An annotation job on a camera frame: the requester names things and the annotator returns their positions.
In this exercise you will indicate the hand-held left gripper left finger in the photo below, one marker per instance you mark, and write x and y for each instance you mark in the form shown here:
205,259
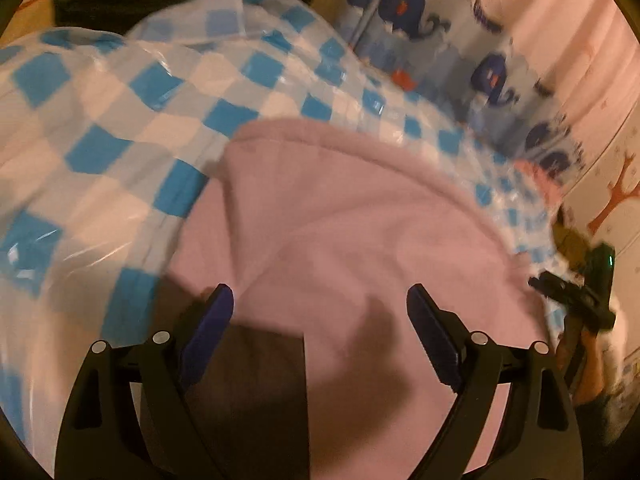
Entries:
207,330

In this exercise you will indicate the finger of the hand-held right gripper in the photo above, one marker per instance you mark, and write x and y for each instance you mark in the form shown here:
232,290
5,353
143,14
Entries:
560,291

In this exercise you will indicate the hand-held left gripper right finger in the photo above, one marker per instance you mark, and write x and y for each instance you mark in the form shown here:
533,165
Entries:
435,335

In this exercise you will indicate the pink and brown jacket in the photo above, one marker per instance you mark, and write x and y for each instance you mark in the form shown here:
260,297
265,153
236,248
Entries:
350,220

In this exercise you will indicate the person's right forearm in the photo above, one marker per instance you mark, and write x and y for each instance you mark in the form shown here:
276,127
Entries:
592,370

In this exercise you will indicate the olive cloth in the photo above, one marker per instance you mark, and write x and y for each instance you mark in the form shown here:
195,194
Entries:
572,240

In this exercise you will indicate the pink cloth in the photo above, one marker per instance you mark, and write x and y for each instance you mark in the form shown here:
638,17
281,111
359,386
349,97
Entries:
542,180

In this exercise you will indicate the blue checkered plastic sheet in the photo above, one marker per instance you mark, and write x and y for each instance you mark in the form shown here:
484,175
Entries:
100,125

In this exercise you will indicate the whale print curtain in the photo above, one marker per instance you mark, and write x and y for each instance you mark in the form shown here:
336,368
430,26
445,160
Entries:
440,55

